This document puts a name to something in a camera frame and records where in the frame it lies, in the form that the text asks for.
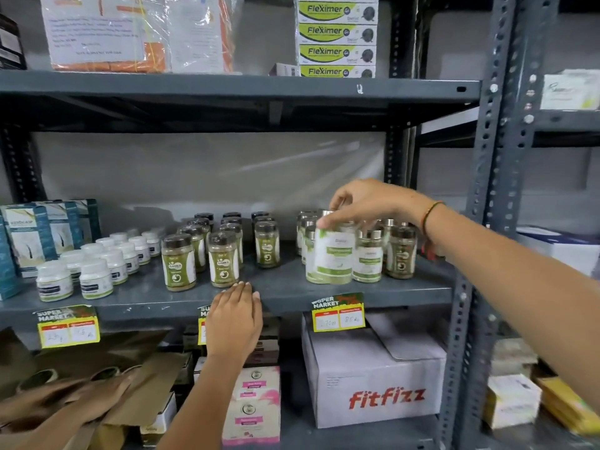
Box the person's right hand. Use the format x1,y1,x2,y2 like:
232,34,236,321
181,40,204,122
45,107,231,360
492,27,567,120
316,178,431,231

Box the person's left hand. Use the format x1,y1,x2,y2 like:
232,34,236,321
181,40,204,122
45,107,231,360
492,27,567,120
205,281,263,367

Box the white label green powder jar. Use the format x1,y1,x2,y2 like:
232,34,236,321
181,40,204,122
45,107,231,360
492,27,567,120
306,210,355,285

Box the person's left forearm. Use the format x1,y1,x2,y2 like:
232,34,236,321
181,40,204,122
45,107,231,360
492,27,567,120
156,355,255,450

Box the person's right forearm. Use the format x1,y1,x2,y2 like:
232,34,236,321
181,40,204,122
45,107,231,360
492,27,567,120
422,201,600,418

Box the cluster of silver-lid jars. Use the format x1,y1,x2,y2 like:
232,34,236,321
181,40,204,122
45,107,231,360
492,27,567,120
295,210,419,283

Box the yellow shelf price tag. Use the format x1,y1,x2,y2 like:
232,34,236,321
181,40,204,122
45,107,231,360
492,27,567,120
33,304,101,349
197,304,213,346
311,292,366,333

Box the dark brown box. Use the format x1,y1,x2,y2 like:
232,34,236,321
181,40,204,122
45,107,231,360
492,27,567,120
243,317,281,369

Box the group of dark-lid green jars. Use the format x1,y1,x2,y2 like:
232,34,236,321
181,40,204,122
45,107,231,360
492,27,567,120
161,212,282,293

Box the pink and white box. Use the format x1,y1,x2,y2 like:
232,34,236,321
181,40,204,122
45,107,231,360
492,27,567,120
232,366,281,404
221,399,281,448

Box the group of small white bottles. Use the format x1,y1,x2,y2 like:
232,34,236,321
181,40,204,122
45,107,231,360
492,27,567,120
36,228,166,303

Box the white box with dark stripe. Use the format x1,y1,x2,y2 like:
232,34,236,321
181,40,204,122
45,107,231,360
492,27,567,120
140,391,178,442

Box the dark round jar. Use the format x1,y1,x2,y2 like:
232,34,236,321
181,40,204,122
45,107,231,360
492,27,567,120
89,366,123,383
16,368,60,394

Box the white carton with red print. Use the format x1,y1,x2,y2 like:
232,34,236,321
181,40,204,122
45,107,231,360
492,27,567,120
301,311,447,430

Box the teal and white carton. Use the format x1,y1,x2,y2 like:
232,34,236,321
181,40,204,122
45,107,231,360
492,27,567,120
70,199,102,244
35,201,86,257
0,204,58,278
0,215,23,301

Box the open brown cardboard carton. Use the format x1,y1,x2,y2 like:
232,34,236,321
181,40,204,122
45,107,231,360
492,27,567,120
0,329,190,450

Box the grey metal shelf rack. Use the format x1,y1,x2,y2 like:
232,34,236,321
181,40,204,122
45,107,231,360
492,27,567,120
412,0,600,450
0,0,563,450

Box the beige box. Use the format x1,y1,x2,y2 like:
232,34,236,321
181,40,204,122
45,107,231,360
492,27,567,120
490,338,539,378

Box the white and blue box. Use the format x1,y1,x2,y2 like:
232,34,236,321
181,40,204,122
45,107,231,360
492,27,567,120
516,225,600,280

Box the plastic-wrapped orange-edged bundle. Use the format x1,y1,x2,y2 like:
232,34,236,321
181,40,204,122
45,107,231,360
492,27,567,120
166,0,245,74

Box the white and yellow box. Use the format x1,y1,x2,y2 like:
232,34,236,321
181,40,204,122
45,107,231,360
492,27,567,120
483,374,543,431

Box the white box with pale print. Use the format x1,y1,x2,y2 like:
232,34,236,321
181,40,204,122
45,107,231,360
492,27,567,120
540,68,600,112

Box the plastic-wrapped bundle with paper sheet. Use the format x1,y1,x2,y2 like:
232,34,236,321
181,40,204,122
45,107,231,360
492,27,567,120
39,0,172,73

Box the yellow packets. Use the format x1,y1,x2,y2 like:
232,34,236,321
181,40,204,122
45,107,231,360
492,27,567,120
534,376,600,437

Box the orange thread wrist bracelet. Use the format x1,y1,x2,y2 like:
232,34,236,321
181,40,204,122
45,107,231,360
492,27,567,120
420,200,446,258

